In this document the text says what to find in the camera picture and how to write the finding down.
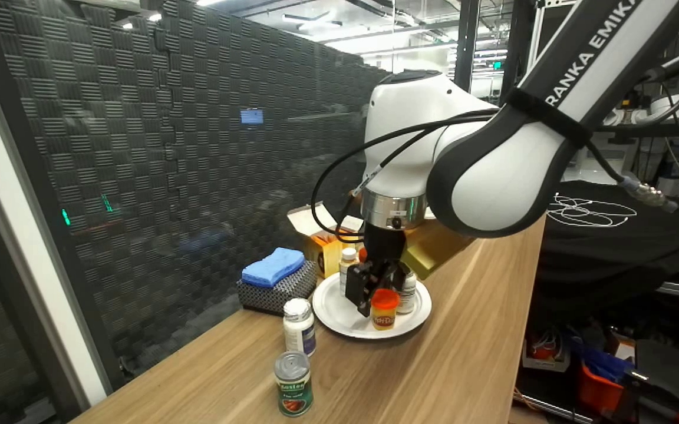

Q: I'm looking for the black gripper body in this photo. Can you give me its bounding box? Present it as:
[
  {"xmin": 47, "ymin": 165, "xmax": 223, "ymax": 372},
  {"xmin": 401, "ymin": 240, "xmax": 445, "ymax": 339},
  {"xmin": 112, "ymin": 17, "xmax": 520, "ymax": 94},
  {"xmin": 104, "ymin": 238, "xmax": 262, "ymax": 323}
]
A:
[{"xmin": 364, "ymin": 222, "xmax": 410, "ymax": 288}]

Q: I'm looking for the small stained white bottle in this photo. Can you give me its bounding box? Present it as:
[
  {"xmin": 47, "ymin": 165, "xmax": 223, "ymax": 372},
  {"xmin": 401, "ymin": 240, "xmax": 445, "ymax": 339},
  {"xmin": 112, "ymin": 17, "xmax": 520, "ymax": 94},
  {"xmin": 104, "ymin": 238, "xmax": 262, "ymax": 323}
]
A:
[{"xmin": 337, "ymin": 246, "xmax": 361, "ymax": 299}]

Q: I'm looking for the orange lid yellow dough tub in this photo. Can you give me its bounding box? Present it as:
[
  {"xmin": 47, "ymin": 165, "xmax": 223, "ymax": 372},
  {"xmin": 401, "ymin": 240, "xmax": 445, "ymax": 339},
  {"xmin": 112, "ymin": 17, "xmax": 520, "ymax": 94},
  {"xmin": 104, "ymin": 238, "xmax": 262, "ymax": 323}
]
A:
[{"xmin": 368, "ymin": 284, "xmax": 403, "ymax": 330}]

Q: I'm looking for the white pill bottle blue label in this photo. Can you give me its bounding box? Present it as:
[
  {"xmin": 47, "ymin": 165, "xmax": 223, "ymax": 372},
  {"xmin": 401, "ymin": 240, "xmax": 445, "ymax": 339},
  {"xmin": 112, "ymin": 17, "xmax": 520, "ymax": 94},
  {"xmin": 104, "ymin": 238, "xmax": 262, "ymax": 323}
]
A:
[{"xmin": 280, "ymin": 297, "xmax": 318, "ymax": 360}]

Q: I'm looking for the tin food can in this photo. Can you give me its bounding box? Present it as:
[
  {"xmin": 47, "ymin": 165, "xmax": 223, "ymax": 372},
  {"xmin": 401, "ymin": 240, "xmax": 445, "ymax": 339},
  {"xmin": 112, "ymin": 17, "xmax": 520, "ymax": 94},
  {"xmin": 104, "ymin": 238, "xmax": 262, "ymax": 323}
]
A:
[{"xmin": 271, "ymin": 349, "xmax": 316, "ymax": 420}]

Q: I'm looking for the white round plate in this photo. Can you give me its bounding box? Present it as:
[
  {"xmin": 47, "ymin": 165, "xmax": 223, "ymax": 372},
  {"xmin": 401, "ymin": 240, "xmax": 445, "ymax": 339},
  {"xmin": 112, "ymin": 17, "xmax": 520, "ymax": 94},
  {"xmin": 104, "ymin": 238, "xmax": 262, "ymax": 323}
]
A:
[{"xmin": 310, "ymin": 271, "xmax": 434, "ymax": 341}]

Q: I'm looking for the open yellow cardboard box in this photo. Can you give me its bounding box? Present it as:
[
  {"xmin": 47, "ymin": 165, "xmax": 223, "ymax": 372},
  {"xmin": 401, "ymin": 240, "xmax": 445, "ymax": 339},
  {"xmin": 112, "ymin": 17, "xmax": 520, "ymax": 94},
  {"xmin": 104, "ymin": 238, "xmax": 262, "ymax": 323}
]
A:
[{"xmin": 284, "ymin": 200, "xmax": 358, "ymax": 280}]

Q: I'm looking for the grey foam block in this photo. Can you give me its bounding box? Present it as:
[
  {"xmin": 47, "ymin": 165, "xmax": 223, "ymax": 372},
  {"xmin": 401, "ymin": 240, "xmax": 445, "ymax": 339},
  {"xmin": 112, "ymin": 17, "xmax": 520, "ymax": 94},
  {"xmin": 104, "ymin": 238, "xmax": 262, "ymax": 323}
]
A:
[{"xmin": 233, "ymin": 260, "xmax": 324, "ymax": 317}]

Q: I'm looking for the blue sponge cloth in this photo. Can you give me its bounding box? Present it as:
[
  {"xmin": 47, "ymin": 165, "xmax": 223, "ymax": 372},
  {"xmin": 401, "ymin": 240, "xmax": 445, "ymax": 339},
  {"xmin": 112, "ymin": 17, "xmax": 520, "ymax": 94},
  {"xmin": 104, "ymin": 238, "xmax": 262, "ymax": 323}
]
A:
[{"xmin": 239, "ymin": 246, "xmax": 306, "ymax": 289}]

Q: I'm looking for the red storage bin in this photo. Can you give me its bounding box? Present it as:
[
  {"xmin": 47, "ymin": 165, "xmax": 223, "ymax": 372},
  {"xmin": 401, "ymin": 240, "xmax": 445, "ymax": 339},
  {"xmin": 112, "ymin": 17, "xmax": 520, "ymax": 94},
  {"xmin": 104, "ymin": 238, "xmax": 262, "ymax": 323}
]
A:
[{"xmin": 575, "ymin": 360, "xmax": 631, "ymax": 420}]

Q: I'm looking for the black table cloth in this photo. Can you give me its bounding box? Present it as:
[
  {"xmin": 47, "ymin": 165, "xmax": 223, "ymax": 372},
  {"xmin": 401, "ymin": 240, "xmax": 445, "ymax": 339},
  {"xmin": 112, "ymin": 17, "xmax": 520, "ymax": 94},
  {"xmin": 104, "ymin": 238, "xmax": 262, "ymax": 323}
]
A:
[{"xmin": 537, "ymin": 177, "xmax": 679, "ymax": 284}]

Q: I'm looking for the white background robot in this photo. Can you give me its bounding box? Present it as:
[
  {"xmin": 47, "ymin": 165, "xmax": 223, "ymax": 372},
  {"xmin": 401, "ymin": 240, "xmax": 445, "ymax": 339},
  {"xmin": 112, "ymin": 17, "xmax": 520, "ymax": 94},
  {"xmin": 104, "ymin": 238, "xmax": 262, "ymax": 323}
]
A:
[{"xmin": 602, "ymin": 92, "xmax": 679, "ymax": 132}]

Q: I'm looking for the olive brown wrist camera box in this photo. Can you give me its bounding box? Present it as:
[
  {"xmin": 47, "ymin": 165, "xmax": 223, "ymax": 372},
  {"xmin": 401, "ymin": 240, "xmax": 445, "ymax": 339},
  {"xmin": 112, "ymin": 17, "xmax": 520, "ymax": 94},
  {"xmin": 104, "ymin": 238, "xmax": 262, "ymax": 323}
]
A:
[{"xmin": 399, "ymin": 222, "xmax": 475, "ymax": 279}]

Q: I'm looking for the white coiled cable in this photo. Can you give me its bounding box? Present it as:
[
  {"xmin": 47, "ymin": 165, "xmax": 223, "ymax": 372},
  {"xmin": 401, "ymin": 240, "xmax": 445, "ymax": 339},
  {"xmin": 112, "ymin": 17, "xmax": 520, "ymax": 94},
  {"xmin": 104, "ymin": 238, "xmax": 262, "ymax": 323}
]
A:
[{"xmin": 547, "ymin": 191, "xmax": 641, "ymax": 230}]

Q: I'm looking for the long black arm cable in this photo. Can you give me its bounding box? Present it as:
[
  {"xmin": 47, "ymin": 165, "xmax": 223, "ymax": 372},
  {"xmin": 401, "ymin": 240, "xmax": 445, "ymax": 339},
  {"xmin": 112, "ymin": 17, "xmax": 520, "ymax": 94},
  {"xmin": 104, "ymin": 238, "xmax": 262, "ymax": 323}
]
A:
[{"xmin": 585, "ymin": 45, "xmax": 679, "ymax": 217}]

